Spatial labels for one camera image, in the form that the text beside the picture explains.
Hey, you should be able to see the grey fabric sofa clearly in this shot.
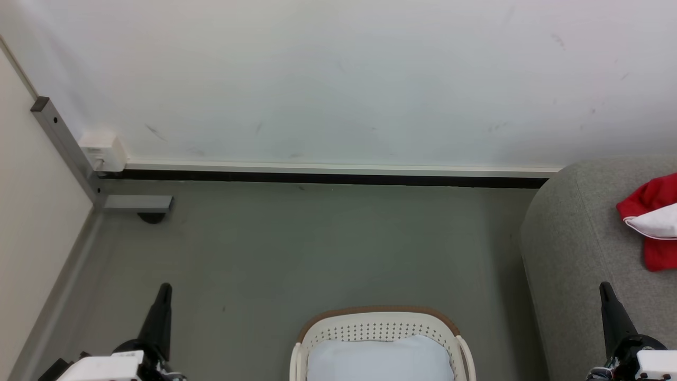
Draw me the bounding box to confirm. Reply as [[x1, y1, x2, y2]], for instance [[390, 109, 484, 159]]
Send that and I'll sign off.
[[520, 156, 677, 381]]

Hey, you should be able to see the grey metal partition foot bar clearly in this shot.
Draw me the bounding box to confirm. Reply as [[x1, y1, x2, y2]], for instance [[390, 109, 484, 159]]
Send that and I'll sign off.
[[103, 195, 174, 214]]

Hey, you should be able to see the pale blue garment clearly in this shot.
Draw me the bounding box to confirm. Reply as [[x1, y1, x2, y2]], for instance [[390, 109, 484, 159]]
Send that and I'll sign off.
[[307, 334, 455, 381]]

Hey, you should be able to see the grey metal partition post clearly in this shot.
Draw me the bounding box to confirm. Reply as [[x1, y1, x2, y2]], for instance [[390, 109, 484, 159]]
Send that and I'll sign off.
[[30, 97, 106, 210]]

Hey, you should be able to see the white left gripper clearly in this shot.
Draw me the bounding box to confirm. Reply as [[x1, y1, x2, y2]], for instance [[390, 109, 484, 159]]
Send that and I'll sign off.
[[40, 283, 186, 381]]

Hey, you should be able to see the beige partition panel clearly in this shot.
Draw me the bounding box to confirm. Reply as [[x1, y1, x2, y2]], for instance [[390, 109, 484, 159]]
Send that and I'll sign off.
[[0, 47, 95, 368]]

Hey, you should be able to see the white wall socket box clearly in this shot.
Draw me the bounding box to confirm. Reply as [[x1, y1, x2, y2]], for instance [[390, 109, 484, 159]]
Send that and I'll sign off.
[[78, 131, 128, 173]]

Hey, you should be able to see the white baseboard strip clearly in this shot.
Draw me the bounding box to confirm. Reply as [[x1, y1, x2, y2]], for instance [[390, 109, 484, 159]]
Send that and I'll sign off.
[[124, 159, 562, 178]]

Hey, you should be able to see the white laundry basket brown rim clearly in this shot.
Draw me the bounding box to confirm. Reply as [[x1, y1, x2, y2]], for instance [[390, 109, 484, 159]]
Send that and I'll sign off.
[[289, 305, 477, 381]]

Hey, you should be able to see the red hoodie with white hood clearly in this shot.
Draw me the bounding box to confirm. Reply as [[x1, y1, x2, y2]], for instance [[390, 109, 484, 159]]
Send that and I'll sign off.
[[616, 173, 677, 273]]

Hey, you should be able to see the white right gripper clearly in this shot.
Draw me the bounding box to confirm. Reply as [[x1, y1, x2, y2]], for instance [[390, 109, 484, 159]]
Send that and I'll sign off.
[[587, 282, 677, 381]]

